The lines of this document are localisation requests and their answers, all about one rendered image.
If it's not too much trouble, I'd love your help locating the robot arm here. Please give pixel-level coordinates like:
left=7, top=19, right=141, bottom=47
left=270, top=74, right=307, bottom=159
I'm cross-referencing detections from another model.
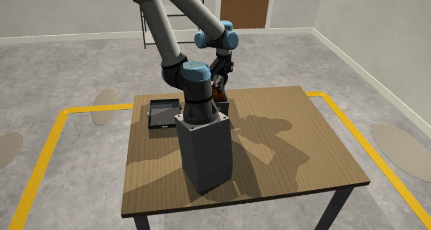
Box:
left=133, top=0, right=239, bottom=125

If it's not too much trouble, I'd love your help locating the black divided crate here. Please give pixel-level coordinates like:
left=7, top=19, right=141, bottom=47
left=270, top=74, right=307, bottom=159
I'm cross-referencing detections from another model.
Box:
left=215, top=81, right=229, bottom=116

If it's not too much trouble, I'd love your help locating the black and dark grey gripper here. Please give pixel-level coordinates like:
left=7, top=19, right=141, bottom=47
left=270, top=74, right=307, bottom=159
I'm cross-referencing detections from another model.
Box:
left=213, top=51, right=234, bottom=92

